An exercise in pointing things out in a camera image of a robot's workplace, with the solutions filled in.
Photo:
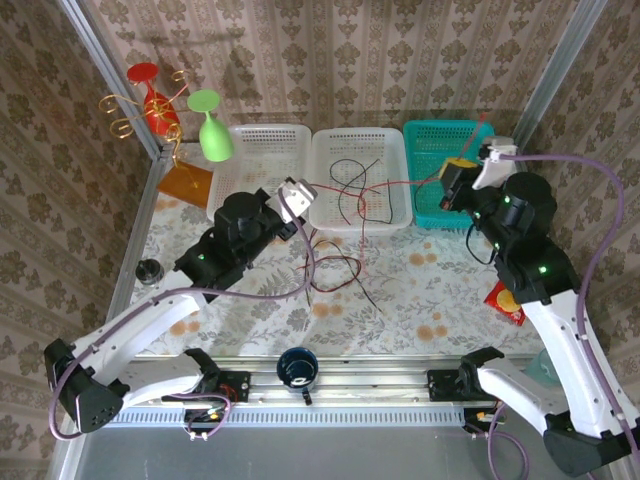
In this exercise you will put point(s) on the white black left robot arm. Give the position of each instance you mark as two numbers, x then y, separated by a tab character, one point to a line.
140	320

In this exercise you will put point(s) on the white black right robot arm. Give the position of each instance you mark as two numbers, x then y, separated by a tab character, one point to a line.
565	350

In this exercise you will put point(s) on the teal plastic basket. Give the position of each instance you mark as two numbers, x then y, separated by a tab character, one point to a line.
430	145

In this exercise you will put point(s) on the white plastic basket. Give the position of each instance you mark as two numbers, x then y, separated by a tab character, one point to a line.
350	142
260	145

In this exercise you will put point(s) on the green plastic wine glass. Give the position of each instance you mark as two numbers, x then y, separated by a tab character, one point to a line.
216	140

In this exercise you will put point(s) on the red yellow packet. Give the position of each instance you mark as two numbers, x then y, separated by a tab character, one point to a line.
502	302

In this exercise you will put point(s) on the small black metal cup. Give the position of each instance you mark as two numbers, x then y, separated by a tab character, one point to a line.
149	272

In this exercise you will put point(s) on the floral tablecloth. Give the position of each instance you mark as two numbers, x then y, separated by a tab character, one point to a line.
425	310

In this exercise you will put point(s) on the translucent teal glass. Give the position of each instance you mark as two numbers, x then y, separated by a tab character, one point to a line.
537	370

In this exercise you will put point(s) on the dark blue mug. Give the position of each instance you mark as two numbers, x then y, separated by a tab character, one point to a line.
297	370

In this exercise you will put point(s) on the red plastic wine glass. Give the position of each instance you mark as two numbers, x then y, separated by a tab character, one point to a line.
142	72

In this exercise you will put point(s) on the aluminium side rail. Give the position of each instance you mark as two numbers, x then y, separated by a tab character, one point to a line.
142	210
520	150

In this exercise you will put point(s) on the aluminium frame post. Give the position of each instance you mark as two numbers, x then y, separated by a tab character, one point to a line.
115	85
555	75

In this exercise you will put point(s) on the aluminium front rail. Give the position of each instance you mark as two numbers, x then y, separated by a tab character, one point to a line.
375	385

